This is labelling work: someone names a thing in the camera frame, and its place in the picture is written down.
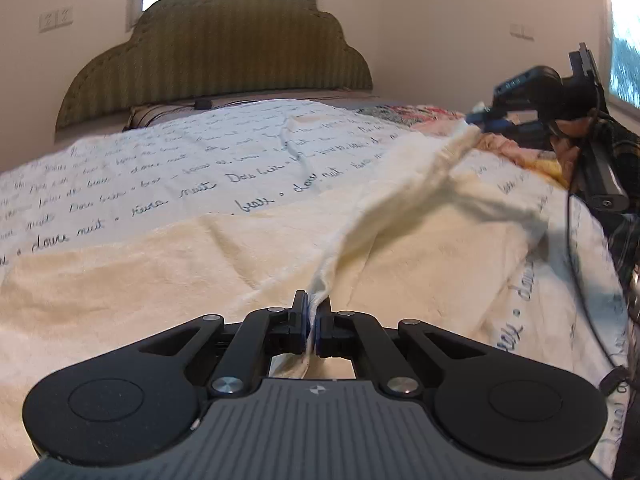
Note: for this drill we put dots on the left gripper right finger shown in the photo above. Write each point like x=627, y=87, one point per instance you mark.
x=360, y=339

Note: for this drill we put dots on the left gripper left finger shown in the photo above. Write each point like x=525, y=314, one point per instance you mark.
x=247, y=348

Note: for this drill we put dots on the white script-print bed quilt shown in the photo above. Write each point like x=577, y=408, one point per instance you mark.
x=564, y=306

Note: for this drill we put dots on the cream white pants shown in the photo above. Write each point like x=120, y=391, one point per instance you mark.
x=440, y=232

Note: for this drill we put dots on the person's hand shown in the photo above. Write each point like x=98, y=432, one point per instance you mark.
x=566, y=147

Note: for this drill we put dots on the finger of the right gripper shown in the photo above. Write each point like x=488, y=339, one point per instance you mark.
x=538, y=85
x=490, y=123

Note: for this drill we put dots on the colourful patchwork blanket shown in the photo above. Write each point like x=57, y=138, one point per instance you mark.
x=436, y=121

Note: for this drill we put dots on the striped pillow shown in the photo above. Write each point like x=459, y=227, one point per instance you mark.
x=143, y=116

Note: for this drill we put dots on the white wall switch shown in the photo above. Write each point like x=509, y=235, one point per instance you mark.
x=521, y=31

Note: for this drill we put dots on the white wall socket pair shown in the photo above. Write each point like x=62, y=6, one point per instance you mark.
x=55, y=19

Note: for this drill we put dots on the green padded headboard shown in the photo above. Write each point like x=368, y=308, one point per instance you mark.
x=190, y=49

